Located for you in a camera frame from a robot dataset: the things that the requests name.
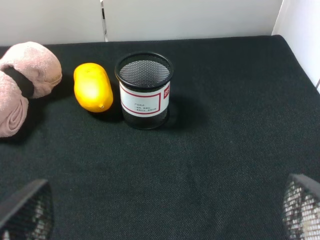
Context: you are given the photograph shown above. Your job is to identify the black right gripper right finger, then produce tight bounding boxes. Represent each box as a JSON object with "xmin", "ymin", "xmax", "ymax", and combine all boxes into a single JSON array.
[{"xmin": 282, "ymin": 174, "xmax": 320, "ymax": 240}]

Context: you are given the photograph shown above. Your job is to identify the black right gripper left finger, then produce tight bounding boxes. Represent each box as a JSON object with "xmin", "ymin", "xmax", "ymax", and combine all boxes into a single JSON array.
[{"xmin": 0, "ymin": 179, "xmax": 54, "ymax": 240}]

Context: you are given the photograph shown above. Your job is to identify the black table cloth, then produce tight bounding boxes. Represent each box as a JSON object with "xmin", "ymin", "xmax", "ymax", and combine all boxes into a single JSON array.
[{"xmin": 0, "ymin": 35, "xmax": 320, "ymax": 240}]

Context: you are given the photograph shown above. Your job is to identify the yellow mango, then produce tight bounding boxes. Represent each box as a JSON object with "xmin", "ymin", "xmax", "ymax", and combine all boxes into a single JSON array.
[{"xmin": 73, "ymin": 62, "xmax": 114, "ymax": 113}]

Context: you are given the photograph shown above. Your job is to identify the pink rolled towel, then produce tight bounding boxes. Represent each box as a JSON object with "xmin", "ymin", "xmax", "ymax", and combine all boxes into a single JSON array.
[{"xmin": 0, "ymin": 41, "xmax": 63, "ymax": 138}]

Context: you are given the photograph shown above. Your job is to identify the black mesh pen holder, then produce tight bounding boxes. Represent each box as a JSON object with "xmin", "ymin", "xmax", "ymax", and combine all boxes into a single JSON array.
[{"xmin": 114, "ymin": 51, "xmax": 174, "ymax": 130}]

